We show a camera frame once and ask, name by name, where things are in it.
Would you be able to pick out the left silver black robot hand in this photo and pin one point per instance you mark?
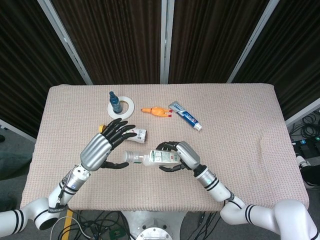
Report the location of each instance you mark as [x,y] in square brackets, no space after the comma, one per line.
[96,151]

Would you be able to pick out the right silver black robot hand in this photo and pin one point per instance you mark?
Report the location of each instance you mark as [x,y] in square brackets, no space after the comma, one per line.
[188,155]

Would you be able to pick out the small clear bottle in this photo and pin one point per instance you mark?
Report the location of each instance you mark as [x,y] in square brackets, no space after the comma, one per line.
[152,158]

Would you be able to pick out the white robot base with flange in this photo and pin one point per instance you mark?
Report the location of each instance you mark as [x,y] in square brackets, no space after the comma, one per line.
[155,225]

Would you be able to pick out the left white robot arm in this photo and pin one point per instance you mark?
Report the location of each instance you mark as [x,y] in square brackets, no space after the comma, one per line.
[72,182]

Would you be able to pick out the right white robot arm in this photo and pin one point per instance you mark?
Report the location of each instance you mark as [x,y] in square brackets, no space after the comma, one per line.
[217,187]

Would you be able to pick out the drink bottle with yellow cap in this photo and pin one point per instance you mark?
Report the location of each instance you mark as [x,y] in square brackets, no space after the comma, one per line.
[140,135]

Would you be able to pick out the small blue liquid bottle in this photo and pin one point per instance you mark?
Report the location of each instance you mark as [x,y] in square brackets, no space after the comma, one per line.
[115,105]

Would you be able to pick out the blue white toothpaste tube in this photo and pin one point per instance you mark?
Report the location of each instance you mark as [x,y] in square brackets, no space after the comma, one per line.
[186,116]

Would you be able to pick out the beige waffle tablecloth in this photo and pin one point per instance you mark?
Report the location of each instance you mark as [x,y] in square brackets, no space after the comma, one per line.
[150,190]

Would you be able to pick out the white tape roll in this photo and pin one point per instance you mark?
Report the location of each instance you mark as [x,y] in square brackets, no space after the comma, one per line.
[128,110]

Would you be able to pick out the orange rubber chicken toy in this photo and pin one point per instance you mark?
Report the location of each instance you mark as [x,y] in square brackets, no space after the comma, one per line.
[158,111]

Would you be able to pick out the green circuit board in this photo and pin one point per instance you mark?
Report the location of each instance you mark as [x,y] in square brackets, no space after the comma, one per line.
[116,234]

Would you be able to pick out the dark corrugated partition panel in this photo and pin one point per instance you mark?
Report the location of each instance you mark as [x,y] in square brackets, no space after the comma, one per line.
[212,37]
[295,50]
[25,62]
[112,37]

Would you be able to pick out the black power strip green lights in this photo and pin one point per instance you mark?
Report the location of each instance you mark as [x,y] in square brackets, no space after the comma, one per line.
[303,142]

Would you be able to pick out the black and white shoe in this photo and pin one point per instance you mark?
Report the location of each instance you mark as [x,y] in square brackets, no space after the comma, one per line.
[308,172]

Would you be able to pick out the gray partition frame post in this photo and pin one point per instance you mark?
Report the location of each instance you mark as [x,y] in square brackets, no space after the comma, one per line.
[66,42]
[167,37]
[252,40]

